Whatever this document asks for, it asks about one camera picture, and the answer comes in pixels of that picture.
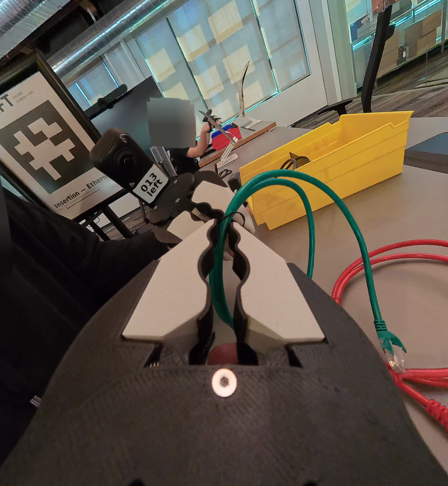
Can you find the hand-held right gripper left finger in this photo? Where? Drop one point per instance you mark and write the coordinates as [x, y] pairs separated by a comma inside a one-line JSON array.
[[170, 292]]

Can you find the black twist tie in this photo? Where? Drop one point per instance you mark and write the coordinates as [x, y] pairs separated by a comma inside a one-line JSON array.
[[229, 216]]

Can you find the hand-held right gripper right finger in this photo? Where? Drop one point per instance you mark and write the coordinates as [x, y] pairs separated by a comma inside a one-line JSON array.
[[280, 296]]

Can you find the stack of cardboard boxes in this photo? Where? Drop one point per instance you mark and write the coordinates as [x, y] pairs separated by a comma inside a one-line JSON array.
[[421, 34]]

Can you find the black office chair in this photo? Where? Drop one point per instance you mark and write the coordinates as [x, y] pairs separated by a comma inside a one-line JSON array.
[[375, 57]]

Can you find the small white desk stand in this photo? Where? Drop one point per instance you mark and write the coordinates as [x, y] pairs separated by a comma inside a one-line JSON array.
[[225, 155]]

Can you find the small black device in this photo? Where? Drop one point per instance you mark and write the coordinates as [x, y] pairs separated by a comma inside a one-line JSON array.
[[234, 180]]

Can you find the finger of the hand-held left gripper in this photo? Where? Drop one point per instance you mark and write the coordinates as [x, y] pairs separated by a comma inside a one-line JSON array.
[[188, 226], [214, 195]]

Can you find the curved clear stand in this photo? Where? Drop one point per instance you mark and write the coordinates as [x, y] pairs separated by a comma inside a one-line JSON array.
[[242, 95]]

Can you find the framed marker poster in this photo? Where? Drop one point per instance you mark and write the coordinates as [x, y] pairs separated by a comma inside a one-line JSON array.
[[38, 133]]

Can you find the silver ventilation duct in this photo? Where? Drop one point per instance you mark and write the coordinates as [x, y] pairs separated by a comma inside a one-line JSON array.
[[132, 26], [11, 22]]

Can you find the grey metal bracket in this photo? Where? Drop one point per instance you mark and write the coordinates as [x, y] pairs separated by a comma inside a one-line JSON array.
[[159, 155]]

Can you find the yellow plastic bin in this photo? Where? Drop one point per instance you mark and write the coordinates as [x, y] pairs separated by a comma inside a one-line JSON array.
[[360, 159]]

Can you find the person's left forearm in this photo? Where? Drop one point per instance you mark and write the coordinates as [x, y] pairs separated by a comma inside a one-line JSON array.
[[76, 246]]

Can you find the black monitor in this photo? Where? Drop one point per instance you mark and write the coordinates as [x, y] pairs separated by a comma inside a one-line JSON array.
[[132, 110]]

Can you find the wooden edged table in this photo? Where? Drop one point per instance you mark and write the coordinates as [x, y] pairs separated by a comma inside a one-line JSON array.
[[261, 127]]

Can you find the red plastic bin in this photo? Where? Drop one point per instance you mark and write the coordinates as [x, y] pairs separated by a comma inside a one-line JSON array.
[[220, 142]]

